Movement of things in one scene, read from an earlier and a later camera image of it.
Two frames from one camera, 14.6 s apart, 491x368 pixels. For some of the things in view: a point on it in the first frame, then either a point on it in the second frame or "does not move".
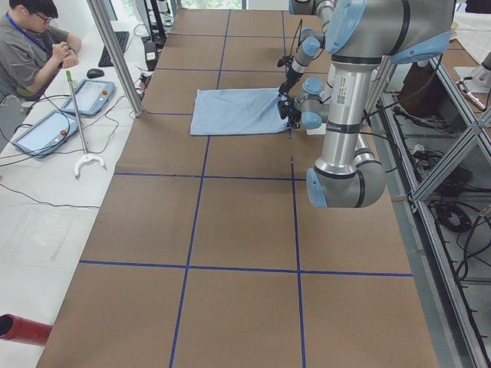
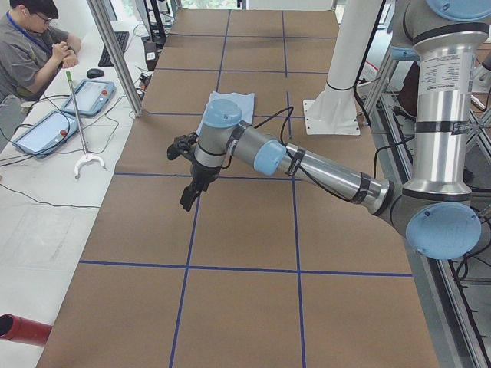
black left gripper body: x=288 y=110 to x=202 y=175
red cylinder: x=21 y=330 does not move
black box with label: x=151 y=54 does not move
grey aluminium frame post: x=117 y=60 does not move
